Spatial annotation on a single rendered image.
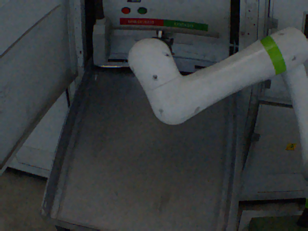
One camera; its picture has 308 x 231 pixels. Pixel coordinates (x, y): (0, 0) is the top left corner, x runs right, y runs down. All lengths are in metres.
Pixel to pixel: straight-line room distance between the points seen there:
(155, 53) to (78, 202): 0.50
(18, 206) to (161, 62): 1.52
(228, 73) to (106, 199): 0.51
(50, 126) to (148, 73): 0.93
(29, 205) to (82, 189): 1.08
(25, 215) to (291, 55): 1.76
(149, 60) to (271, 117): 0.76
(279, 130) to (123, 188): 0.77
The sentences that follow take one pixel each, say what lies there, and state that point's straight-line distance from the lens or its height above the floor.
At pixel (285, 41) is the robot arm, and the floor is 1.31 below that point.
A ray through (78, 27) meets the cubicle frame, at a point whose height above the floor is 1.09.
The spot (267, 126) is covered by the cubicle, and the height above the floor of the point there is 0.68.
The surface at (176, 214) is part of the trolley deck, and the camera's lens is 1.18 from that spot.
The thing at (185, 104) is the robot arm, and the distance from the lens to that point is 1.04.
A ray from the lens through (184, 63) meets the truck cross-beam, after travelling 1.54.
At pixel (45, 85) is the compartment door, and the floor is 0.93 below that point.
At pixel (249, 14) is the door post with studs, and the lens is 1.35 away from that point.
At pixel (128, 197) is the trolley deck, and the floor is 0.85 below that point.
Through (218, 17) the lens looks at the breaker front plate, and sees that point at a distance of 1.41.
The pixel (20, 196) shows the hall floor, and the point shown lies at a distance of 2.34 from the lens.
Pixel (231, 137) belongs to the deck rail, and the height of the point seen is 0.85.
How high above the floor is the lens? 1.87
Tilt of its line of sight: 46 degrees down
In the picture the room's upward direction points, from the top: 1 degrees counter-clockwise
